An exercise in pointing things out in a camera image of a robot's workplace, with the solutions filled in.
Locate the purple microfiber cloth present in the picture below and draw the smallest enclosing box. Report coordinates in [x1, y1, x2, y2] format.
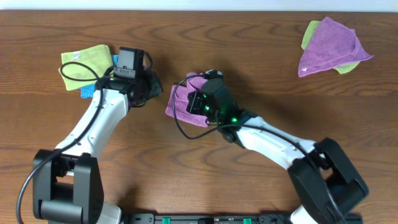
[165, 77, 208, 128]

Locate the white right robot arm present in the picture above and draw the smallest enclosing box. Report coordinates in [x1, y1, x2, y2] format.
[187, 91, 369, 223]

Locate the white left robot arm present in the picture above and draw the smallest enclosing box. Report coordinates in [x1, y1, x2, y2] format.
[33, 70, 163, 223]

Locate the blue folded cloth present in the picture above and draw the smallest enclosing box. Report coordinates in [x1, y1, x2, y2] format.
[80, 55, 119, 98]

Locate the light green cloth under purple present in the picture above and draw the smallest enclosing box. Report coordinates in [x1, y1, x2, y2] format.
[301, 21, 360, 74]

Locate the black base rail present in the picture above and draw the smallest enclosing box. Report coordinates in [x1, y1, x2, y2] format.
[120, 213, 292, 224]

